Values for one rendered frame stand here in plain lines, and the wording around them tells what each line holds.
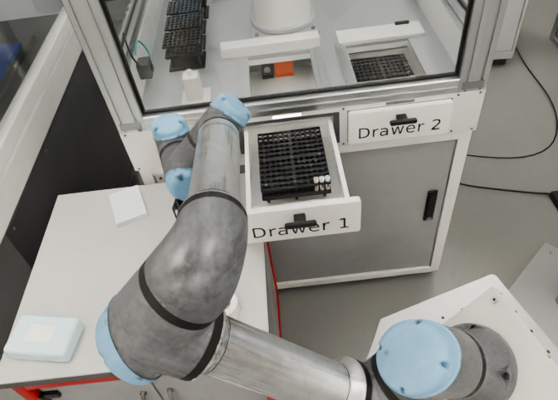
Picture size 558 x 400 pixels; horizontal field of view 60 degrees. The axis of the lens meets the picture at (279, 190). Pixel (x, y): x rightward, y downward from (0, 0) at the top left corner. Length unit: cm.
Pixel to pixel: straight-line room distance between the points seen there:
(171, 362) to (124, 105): 85
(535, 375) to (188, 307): 62
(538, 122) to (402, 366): 232
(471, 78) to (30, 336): 126
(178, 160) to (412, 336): 52
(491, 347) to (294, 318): 119
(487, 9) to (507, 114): 171
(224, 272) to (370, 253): 136
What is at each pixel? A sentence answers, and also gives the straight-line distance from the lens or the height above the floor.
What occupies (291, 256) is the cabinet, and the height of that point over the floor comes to 27.
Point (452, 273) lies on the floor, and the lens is 217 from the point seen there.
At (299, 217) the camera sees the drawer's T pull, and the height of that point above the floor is 91.
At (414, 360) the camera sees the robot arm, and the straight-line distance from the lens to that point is 80.
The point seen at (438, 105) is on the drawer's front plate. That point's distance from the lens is 142.
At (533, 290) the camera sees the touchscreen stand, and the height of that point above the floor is 4.
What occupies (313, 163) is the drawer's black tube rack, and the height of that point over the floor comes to 87.
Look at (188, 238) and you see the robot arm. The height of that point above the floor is 132.
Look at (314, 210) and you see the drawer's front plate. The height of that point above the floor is 92.
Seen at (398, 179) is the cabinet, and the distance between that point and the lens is 162.
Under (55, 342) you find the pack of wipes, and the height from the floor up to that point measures 80.
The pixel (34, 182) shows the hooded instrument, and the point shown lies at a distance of 173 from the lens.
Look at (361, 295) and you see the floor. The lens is 206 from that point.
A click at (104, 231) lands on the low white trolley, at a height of 76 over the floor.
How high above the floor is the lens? 176
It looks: 46 degrees down
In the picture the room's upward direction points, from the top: 8 degrees counter-clockwise
